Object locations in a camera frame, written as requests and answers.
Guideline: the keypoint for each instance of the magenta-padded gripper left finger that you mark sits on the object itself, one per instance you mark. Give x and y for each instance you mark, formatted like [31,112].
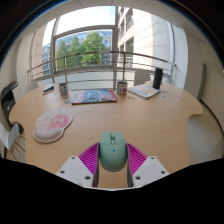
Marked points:
[75,170]

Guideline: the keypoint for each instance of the white chair with wooden legs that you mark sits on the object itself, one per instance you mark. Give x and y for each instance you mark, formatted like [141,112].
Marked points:
[8,136]

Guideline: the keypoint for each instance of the metal balcony railing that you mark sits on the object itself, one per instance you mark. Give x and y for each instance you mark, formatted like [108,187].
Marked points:
[100,53]

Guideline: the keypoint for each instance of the white red printed mug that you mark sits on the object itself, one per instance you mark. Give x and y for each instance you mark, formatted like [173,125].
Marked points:
[122,88]

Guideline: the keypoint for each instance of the black office printer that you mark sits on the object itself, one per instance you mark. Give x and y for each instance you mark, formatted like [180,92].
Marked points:
[7,100]

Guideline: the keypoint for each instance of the pink white mouse pad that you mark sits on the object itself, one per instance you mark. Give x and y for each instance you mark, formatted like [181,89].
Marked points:
[53,125]

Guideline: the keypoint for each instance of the red blue magazine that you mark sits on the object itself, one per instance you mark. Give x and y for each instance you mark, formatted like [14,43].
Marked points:
[94,96]

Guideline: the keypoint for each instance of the mint green computer mouse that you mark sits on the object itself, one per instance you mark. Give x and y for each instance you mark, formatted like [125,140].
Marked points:
[113,153]

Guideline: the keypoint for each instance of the grey green door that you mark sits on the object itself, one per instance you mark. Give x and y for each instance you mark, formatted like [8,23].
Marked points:
[201,81]

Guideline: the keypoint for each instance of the tall black speaker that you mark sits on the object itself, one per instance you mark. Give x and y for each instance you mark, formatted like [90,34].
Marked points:
[157,78]

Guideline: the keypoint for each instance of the white plastic chair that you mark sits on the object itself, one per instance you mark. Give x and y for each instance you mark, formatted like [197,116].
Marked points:
[31,87]
[141,76]

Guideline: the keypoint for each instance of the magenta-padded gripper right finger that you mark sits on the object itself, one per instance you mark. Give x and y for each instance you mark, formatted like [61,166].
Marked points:
[150,170]

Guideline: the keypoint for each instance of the dark blue stapler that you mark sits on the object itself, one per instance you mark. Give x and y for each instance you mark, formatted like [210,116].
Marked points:
[48,90]

